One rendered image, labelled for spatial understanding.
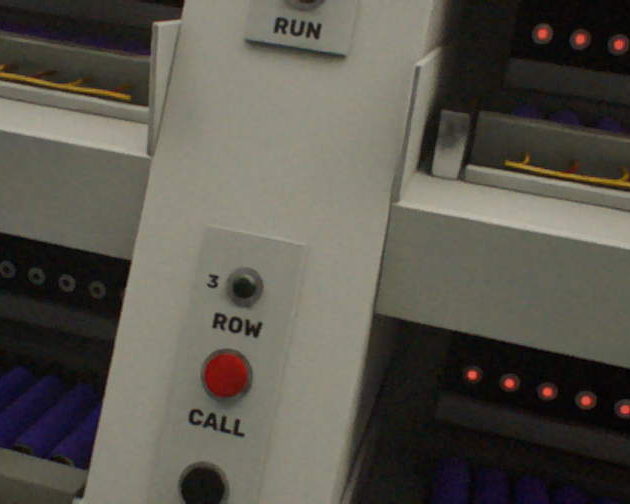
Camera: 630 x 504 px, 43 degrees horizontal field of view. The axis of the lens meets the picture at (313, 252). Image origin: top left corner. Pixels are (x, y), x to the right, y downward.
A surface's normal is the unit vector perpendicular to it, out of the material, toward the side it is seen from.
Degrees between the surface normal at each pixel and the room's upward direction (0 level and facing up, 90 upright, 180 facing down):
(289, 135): 90
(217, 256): 90
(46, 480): 21
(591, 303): 110
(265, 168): 90
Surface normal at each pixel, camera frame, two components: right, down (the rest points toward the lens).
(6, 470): 0.12, -0.93
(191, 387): -0.18, -0.04
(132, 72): -0.24, 0.31
